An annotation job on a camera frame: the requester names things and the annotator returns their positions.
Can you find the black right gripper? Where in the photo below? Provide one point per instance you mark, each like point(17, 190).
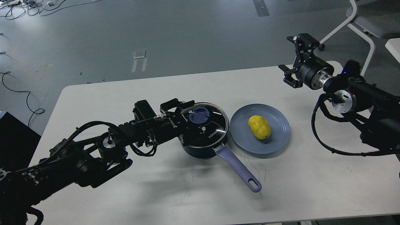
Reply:
point(313, 71)

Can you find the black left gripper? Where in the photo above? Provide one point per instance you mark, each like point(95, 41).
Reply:
point(173, 125)

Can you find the glass pot lid blue knob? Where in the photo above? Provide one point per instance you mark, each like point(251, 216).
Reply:
point(210, 116)

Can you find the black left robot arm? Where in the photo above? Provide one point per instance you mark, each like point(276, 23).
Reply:
point(92, 155)

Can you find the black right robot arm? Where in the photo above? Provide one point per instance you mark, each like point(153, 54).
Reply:
point(347, 98)

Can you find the blue round plate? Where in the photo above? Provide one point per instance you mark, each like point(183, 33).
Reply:
point(245, 139)

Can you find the white office chair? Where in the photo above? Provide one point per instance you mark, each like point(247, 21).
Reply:
point(361, 35)

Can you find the white table corner right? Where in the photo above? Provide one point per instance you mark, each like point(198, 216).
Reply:
point(393, 46)

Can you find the black box at left edge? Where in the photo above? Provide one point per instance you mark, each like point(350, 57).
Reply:
point(18, 143)

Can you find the dark blue saucepan purple handle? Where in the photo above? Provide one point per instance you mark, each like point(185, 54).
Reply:
point(223, 151)

